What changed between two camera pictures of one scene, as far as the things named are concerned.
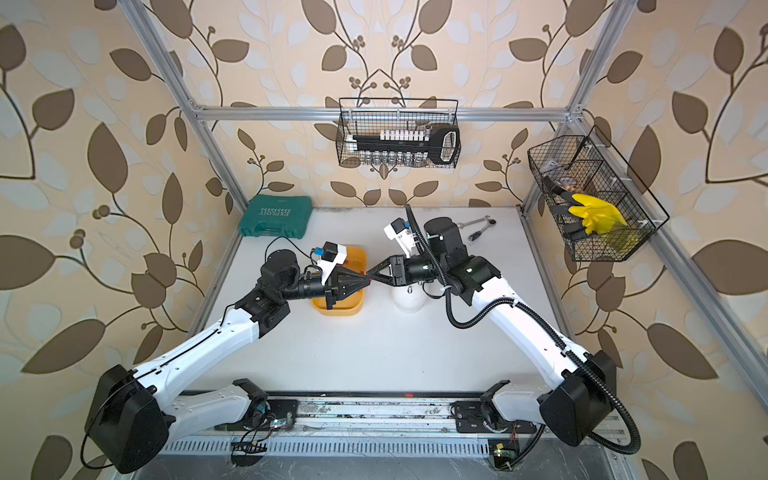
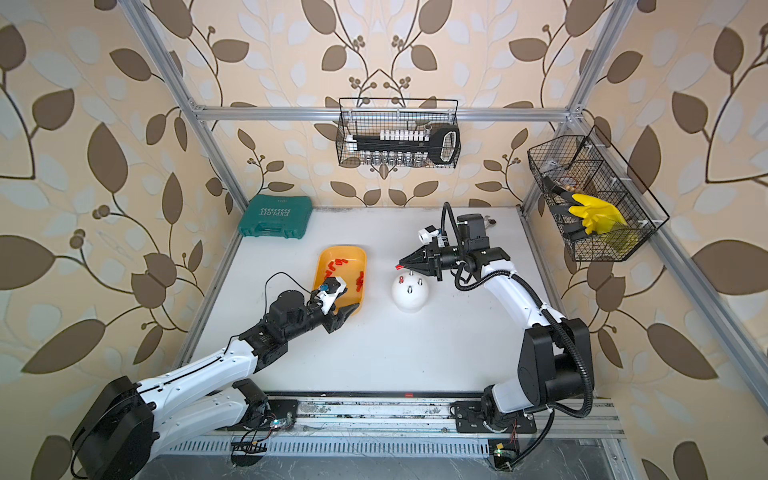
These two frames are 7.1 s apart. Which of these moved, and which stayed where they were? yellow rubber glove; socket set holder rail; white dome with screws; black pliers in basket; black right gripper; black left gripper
Moved: black left gripper; black right gripper
Stayed: yellow rubber glove; white dome with screws; socket set holder rail; black pliers in basket
